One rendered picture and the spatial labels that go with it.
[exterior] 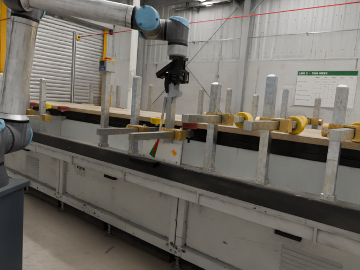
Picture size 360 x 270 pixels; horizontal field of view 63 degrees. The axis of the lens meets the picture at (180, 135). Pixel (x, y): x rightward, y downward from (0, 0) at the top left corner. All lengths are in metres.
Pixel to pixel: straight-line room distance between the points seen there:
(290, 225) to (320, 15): 7.92
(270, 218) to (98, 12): 1.06
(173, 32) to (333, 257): 1.19
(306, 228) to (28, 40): 1.39
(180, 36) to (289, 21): 7.84
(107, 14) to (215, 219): 1.15
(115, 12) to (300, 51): 7.81
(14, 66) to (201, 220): 1.22
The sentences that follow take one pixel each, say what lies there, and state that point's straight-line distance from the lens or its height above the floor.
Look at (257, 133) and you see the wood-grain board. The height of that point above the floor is 0.89.
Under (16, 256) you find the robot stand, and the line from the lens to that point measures 1.59.
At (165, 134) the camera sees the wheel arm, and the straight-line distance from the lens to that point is 1.38.
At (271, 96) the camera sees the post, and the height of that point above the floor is 1.05.
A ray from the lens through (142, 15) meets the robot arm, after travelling 1.23.
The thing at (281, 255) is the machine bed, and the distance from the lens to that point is 1.57.
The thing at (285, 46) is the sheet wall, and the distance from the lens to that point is 8.97.
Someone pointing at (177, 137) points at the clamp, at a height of 0.84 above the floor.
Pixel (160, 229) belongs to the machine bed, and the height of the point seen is 0.20.
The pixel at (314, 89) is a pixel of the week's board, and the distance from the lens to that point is 8.53.
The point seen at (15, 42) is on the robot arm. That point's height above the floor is 1.21.
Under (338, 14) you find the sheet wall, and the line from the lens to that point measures 8.84.
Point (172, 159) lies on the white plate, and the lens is 1.45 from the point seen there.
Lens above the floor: 1.00
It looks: 6 degrees down
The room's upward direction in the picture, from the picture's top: 4 degrees clockwise
